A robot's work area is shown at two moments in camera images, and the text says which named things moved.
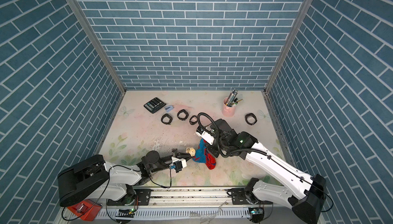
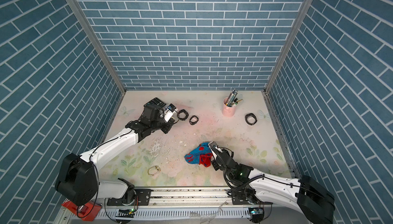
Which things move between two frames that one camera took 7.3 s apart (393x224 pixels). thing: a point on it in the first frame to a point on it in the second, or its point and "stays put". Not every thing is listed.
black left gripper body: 174,153 to 161,125
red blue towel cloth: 202,156 stays put
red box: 82,207 stays put
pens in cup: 232,101 stays put
